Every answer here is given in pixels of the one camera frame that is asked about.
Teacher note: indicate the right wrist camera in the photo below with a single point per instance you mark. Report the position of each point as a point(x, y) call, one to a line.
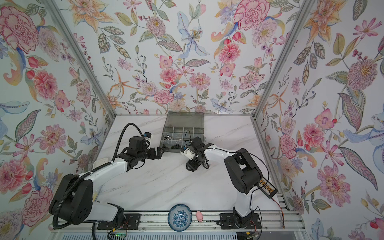
point(188, 153)

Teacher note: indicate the grey plastic organizer box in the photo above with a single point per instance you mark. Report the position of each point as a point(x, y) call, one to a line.
point(180, 128)

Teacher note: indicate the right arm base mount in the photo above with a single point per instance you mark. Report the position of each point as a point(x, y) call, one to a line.
point(233, 221)

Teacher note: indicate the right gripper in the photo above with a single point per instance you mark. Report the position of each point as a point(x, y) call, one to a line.
point(192, 166)

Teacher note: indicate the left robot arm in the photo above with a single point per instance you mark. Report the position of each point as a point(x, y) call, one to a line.
point(74, 201)

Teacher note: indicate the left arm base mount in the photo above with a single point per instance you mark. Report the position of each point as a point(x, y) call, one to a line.
point(122, 221)

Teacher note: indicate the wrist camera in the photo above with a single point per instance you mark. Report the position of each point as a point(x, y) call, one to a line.
point(147, 136)
point(188, 153)

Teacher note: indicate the blue yellow calculator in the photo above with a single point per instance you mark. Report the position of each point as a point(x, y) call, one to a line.
point(96, 195)

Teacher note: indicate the orange black striped tool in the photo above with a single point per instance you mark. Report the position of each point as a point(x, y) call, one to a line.
point(267, 188)

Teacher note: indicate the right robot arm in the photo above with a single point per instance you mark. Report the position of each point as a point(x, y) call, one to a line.
point(243, 171)

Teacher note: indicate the aluminium rail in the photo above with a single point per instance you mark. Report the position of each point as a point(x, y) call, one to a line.
point(155, 221)

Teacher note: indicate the pink toy pig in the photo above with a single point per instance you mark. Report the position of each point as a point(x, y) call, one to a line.
point(199, 216)

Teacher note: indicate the white square clock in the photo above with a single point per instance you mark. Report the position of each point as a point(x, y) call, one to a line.
point(100, 162)

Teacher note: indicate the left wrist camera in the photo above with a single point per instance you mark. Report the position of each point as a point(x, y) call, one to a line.
point(147, 136)

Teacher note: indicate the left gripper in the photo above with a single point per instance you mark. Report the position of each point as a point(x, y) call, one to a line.
point(153, 155)

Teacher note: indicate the blue patterned ceramic plate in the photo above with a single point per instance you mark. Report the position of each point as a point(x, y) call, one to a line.
point(179, 217)

